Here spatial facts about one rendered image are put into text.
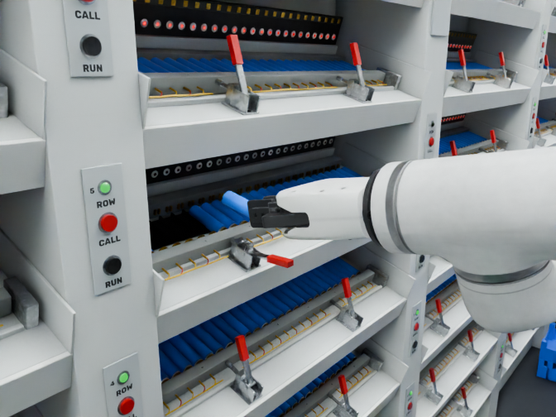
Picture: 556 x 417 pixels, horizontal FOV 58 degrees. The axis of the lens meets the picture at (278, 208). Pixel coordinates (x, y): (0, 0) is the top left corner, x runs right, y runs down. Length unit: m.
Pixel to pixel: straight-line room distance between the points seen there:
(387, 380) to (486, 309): 0.74
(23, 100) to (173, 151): 0.15
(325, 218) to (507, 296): 0.16
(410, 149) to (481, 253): 0.60
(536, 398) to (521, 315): 1.84
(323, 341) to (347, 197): 0.48
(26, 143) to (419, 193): 0.32
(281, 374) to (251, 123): 0.40
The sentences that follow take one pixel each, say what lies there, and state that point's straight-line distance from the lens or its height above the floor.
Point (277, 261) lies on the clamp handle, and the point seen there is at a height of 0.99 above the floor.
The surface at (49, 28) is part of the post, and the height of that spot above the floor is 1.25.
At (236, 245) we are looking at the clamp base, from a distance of 0.66.
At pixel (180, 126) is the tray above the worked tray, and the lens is 0.54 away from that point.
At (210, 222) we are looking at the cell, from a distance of 0.71.
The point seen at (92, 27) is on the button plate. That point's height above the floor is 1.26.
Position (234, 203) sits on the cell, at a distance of 0.60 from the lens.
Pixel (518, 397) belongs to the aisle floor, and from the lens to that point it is 2.26.
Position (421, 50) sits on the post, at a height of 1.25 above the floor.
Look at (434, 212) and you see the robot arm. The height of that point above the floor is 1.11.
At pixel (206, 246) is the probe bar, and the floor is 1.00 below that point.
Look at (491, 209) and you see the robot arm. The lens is 0.39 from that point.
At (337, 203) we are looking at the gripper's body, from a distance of 0.45.
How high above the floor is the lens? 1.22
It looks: 16 degrees down
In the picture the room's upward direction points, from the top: straight up
